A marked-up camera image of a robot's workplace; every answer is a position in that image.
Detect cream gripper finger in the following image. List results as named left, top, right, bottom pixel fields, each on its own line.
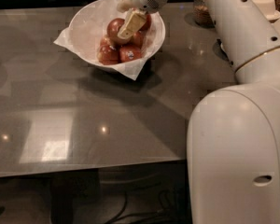
left=118, top=9, right=147, bottom=39
left=117, top=0, right=133, bottom=13

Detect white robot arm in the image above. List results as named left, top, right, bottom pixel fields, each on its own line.
left=187, top=0, right=280, bottom=224

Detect small left red apple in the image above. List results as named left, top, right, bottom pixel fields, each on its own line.
left=100, top=35, right=116, bottom=47

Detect front right stickered apple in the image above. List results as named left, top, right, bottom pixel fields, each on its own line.
left=119, top=44, right=142, bottom=63

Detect white bowl on plates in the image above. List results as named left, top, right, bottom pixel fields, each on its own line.
left=252, top=0, right=280, bottom=22

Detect white paper liner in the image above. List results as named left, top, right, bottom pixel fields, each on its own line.
left=53, top=0, right=163, bottom=81

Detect glass jar with cereal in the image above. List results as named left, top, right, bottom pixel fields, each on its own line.
left=193, top=0, right=214, bottom=27

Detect black mat under plates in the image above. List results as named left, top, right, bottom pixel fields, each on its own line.
left=217, top=39, right=229, bottom=61

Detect black cables under table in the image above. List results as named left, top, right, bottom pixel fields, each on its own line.
left=105, top=184, right=190, bottom=224

